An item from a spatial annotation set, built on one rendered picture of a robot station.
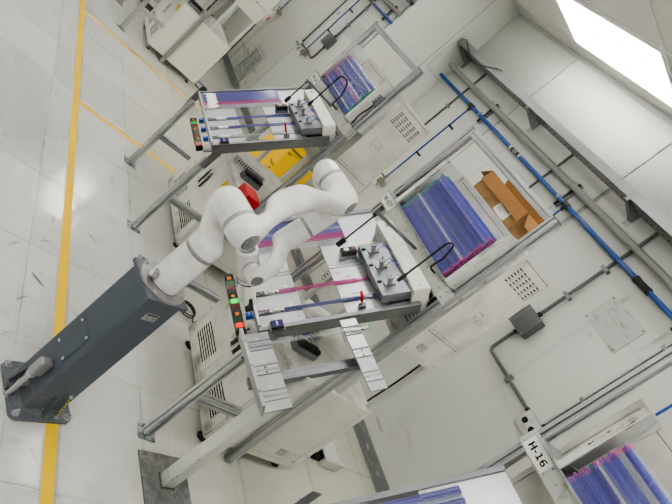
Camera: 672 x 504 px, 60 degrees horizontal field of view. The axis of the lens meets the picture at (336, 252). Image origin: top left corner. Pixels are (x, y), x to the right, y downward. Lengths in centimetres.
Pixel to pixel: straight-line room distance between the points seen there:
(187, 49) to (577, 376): 499
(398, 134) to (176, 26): 348
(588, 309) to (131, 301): 281
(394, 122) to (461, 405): 188
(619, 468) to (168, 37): 581
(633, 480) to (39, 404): 200
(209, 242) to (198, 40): 491
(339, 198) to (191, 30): 481
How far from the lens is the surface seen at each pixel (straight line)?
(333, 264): 271
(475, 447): 395
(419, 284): 257
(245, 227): 190
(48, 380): 234
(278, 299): 254
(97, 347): 220
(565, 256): 420
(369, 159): 384
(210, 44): 678
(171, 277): 204
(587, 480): 209
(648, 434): 222
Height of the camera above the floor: 173
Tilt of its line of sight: 14 degrees down
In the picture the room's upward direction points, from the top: 51 degrees clockwise
